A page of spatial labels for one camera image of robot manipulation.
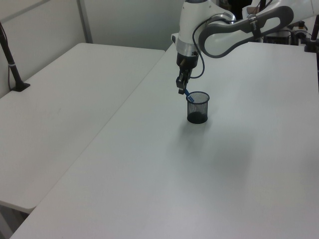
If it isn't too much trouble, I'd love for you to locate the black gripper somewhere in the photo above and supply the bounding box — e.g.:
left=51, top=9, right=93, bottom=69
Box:
left=175, top=51, right=199, bottom=95

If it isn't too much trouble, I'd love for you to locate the blue marker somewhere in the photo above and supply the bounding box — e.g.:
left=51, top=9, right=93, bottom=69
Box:
left=184, top=88, right=196, bottom=104

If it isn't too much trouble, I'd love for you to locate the black mesh pen cup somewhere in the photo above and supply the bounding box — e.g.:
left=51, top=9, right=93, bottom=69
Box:
left=186, top=91, right=210, bottom=124

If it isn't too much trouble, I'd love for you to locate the black control box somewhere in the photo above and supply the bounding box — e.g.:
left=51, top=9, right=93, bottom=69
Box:
left=263, top=29, right=293, bottom=45

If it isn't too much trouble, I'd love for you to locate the dark gripper cable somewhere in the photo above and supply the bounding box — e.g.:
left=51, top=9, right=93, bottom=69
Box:
left=191, top=16, right=206, bottom=80

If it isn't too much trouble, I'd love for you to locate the grey partition frame post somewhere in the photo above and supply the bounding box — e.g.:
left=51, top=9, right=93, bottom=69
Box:
left=76, top=0, right=94, bottom=44

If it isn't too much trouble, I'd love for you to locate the black clamped camera stand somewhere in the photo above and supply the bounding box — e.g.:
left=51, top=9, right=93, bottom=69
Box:
left=303, top=14, right=319, bottom=53

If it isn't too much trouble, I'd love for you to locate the black camera stand with base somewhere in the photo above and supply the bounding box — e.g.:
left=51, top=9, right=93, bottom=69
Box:
left=0, top=21, right=31, bottom=93

